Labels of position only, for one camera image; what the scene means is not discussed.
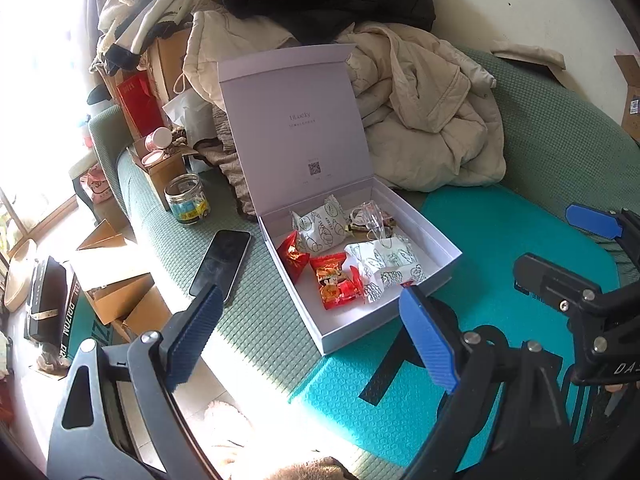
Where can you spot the red cartoon snack packet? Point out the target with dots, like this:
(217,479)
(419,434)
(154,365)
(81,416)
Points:
(330,280)

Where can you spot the small cardboard box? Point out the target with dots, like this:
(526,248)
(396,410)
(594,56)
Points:
(160,175)

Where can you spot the pink bag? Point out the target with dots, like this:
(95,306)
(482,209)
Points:
(97,185)

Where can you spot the white paper bag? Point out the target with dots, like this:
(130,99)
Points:
(192,120)

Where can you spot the teal printed box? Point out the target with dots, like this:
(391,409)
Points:
(75,320)

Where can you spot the beige padded jacket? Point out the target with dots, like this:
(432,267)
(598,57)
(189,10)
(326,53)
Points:
(425,110)

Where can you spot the person's right hand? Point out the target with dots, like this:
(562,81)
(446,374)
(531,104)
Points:
(613,388)

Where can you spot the teal bubble mailer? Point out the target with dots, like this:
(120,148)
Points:
(480,270)

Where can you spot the red paper bag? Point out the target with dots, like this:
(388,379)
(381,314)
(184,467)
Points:
(137,105)

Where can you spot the brown knitted cloth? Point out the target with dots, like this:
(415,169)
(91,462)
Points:
(230,160)

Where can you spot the large cardboard box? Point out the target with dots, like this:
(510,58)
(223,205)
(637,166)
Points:
(170,65)

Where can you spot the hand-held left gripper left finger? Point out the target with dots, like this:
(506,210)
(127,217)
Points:
(192,335)

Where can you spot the cream and black garment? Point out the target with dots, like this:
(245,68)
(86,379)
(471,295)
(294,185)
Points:
(140,10)

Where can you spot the brown fluffy blanket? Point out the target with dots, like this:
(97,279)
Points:
(300,470)

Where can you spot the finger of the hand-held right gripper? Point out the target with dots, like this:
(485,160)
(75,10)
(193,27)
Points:
(592,220)
(545,275)

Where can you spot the smartphone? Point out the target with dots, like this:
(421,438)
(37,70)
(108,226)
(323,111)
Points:
(220,265)

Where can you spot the white round basin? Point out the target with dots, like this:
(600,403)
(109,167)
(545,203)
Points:
(20,275)

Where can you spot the pink round container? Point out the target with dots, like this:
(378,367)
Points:
(160,137)

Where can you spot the clear plastic toy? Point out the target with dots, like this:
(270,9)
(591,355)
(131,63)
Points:
(372,215)

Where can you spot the black box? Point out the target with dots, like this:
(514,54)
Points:
(45,295)

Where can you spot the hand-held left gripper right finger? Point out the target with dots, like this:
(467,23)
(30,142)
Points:
(427,340)

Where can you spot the glass jar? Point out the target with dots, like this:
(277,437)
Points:
(187,202)

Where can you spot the labelled cardboard box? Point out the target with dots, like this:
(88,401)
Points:
(631,90)

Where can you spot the white gift box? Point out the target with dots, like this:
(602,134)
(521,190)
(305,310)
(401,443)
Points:
(295,135)

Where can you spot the white printed snack packet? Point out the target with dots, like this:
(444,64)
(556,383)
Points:
(320,227)
(390,265)

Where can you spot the open cardboard box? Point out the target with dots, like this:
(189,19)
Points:
(105,265)

